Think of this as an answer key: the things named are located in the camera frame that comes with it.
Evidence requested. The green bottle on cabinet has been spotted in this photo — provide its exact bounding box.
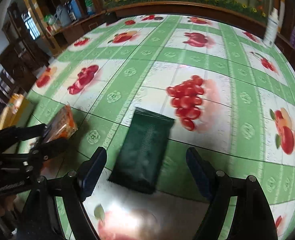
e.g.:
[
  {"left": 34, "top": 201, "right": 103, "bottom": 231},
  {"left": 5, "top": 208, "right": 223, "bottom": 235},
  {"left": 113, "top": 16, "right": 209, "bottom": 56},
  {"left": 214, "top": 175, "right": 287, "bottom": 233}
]
[{"left": 85, "top": 0, "right": 96, "bottom": 15}]

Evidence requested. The yellow-rimmed white foam box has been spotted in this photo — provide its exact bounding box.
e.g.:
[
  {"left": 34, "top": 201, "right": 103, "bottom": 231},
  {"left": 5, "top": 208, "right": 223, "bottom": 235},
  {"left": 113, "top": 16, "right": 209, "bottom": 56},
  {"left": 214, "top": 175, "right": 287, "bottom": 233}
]
[{"left": 0, "top": 94, "right": 34, "bottom": 130}]

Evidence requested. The small black table object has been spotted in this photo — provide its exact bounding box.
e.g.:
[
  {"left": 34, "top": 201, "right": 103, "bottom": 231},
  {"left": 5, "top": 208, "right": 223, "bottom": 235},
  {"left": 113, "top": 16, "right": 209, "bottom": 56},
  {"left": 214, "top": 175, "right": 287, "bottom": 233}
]
[{"left": 104, "top": 11, "right": 119, "bottom": 25}]

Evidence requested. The orange cracker pack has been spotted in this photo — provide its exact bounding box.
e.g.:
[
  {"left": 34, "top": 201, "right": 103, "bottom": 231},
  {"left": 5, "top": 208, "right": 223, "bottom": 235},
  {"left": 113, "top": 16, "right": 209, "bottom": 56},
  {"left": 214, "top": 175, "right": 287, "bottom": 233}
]
[{"left": 34, "top": 105, "right": 78, "bottom": 146}]

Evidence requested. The green fruit-pattern tablecloth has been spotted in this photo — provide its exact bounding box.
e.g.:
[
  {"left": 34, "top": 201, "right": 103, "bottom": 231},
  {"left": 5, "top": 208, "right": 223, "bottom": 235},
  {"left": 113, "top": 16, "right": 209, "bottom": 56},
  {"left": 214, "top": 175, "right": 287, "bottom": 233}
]
[{"left": 27, "top": 15, "right": 295, "bottom": 239}]

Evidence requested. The grey kettle jug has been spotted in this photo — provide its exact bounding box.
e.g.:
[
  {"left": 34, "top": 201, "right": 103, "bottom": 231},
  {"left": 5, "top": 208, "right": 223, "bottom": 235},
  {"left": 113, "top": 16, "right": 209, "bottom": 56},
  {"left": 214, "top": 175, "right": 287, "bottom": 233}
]
[{"left": 56, "top": 5, "right": 72, "bottom": 27}]

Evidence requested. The white spray bottle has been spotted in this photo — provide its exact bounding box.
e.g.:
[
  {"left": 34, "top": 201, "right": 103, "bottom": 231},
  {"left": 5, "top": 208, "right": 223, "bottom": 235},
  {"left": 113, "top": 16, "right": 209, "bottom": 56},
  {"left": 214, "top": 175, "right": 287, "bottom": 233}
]
[{"left": 263, "top": 8, "right": 279, "bottom": 48}]

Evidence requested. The person's left hand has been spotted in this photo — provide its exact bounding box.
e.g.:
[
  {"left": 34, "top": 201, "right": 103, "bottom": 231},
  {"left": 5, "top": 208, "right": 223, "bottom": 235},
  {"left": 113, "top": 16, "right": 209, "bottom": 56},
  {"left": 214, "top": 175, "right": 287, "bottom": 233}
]
[{"left": 0, "top": 195, "right": 16, "bottom": 217}]

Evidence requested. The blue thermos flask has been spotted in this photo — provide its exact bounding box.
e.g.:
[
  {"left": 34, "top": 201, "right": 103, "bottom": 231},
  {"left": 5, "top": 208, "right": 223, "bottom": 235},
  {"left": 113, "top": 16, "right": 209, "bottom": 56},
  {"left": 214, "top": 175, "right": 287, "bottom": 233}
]
[{"left": 69, "top": 0, "right": 81, "bottom": 20}]

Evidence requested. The dark green snack pack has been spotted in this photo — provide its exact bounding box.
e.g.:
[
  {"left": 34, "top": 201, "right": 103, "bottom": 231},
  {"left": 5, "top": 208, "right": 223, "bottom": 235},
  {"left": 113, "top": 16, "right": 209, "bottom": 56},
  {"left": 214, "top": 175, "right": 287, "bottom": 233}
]
[{"left": 109, "top": 108, "right": 175, "bottom": 194}]

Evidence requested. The dark wooden chair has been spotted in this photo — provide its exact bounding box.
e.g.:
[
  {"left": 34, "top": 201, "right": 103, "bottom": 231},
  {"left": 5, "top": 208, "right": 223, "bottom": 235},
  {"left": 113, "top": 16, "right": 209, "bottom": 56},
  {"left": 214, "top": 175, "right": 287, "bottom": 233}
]
[{"left": 0, "top": 43, "right": 49, "bottom": 103}]

